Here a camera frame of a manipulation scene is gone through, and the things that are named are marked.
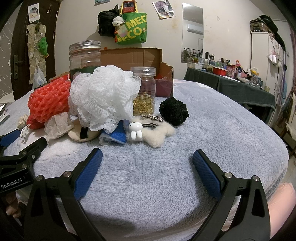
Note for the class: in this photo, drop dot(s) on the white plastic bag on door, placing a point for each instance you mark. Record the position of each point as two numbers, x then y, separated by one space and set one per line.
39 79

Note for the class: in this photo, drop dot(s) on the cream knitted scrunchie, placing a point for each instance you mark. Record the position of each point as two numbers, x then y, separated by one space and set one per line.
22 122

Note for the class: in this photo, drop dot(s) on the photo poster on wall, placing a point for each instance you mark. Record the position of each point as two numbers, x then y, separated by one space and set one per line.
164 9

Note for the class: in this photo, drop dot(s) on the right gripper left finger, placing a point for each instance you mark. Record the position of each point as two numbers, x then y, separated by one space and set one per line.
71 186

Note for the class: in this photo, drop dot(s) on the black hanging bag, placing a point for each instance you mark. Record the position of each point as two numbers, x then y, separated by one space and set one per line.
105 19

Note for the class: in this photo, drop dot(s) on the light blue fleece blanket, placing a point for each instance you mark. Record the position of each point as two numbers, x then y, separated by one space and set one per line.
145 193

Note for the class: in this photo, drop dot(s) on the green plush toy on door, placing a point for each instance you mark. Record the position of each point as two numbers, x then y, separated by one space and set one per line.
43 47

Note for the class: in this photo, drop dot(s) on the black fuzzy pompom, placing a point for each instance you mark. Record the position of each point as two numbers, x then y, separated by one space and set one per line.
173 111

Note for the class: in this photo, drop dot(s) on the red bowl on table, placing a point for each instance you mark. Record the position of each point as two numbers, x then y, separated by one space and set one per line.
219 71

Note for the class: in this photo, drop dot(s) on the green tote bag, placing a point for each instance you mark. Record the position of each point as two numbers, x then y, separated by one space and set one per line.
134 30

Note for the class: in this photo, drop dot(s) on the white plush on bag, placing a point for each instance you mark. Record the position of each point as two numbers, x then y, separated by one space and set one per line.
118 21

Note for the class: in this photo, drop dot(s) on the wall mirror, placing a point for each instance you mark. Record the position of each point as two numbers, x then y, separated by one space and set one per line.
193 32

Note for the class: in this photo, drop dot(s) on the white wardrobe cabinet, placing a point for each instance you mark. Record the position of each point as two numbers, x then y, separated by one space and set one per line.
267 56

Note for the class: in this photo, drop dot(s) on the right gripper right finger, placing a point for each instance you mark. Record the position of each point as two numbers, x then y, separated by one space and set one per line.
240 211

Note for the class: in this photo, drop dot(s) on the large glass jar metal lid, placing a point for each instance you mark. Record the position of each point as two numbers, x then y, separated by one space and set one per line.
85 56

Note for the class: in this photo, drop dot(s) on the white tissue sheet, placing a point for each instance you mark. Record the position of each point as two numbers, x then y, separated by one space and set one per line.
57 126

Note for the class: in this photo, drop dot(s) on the blue cloth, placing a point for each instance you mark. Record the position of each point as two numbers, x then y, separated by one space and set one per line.
117 136

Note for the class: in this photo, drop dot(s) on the small jar gold capsules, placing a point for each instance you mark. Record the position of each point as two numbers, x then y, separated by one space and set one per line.
144 103

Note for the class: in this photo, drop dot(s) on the dark green covered table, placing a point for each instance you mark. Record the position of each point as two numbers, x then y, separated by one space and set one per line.
259 102

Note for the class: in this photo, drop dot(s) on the white fluffy star bunny keychain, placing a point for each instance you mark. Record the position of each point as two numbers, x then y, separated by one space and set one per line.
150 129

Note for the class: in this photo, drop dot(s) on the red foam net sleeve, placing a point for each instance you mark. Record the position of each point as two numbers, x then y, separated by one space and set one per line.
47 101

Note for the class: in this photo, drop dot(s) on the beige powder puff black band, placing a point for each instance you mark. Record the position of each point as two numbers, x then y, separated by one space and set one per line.
82 134

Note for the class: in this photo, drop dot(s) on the white mesh bath pouf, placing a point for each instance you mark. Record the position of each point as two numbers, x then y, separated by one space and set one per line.
103 98

